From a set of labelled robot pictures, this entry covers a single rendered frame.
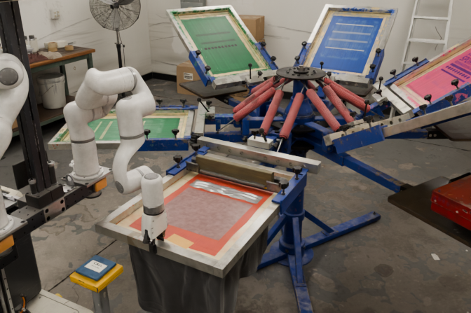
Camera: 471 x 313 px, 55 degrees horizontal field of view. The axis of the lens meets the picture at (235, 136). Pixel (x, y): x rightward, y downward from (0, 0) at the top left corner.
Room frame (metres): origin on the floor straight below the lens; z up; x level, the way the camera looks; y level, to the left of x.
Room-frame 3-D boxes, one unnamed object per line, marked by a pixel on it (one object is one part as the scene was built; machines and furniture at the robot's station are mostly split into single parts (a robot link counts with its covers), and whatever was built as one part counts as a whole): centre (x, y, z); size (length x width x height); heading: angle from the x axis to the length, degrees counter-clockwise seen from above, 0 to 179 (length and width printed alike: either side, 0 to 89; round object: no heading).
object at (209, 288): (1.48, 0.25, 0.74); 0.45 x 0.03 x 0.43; 61
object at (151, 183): (1.44, 0.31, 1.21); 0.15 x 0.10 x 0.11; 49
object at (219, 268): (1.74, 0.11, 0.97); 0.79 x 0.58 x 0.04; 151
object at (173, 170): (2.08, 0.24, 0.98); 0.30 x 0.05 x 0.07; 151
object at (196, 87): (3.24, -0.04, 0.91); 1.34 x 0.40 x 0.08; 31
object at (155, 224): (1.41, 0.29, 1.09); 0.10 x 0.07 x 0.11; 151
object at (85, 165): (1.69, 0.62, 1.21); 0.16 x 0.13 x 0.15; 63
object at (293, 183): (1.82, -0.25, 0.98); 0.30 x 0.05 x 0.07; 151
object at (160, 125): (2.64, 0.51, 1.05); 1.08 x 0.61 x 0.23; 91
